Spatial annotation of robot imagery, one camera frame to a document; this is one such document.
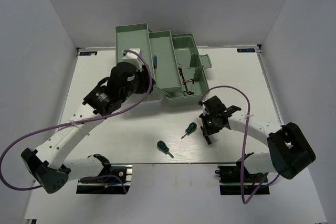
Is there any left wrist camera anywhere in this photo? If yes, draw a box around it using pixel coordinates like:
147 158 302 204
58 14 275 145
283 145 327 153
122 48 143 67

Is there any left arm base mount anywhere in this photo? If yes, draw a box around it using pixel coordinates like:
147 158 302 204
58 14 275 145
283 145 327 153
76 164 133 195

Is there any green stubby screwdriver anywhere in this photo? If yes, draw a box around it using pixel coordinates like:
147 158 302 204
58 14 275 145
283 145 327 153
156 141 174 158
181 122 197 139

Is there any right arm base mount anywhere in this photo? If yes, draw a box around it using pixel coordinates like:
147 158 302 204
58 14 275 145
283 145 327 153
215 164 264 196

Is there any angled hex key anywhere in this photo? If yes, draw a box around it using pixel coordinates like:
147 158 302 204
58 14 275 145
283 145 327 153
183 78 195 95

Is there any blue red precision screwdriver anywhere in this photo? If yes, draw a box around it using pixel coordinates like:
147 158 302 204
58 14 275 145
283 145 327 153
153 55 158 76

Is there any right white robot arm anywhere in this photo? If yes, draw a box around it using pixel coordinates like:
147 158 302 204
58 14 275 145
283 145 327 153
199 96 316 182

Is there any green plastic toolbox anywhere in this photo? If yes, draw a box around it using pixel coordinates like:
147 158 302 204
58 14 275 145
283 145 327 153
115 23 212 106

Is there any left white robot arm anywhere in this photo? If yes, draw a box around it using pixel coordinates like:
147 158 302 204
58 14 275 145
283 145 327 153
21 62 153 194

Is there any large hex key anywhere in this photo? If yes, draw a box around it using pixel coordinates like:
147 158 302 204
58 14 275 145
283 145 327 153
180 68 195 95

